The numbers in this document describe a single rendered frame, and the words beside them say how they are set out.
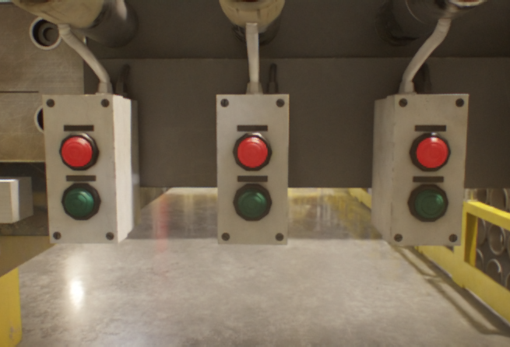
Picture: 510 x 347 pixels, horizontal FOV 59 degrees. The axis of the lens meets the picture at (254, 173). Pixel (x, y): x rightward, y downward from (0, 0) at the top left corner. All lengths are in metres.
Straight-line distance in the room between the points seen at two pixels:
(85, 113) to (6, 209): 0.15
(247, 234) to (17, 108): 0.34
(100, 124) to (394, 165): 0.29
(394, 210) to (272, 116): 0.15
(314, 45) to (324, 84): 0.06
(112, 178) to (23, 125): 0.20
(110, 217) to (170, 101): 0.16
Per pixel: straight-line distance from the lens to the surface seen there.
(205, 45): 0.58
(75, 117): 0.48
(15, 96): 0.65
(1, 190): 0.57
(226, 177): 0.45
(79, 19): 0.46
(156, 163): 0.55
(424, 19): 0.47
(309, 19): 0.58
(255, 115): 0.45
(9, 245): 1.05
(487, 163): 0.60
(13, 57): 0.65
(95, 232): 0.49
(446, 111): 0.48
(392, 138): 0.47
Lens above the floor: 0.74
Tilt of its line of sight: 6 degrees down
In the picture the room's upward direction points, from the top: straight up
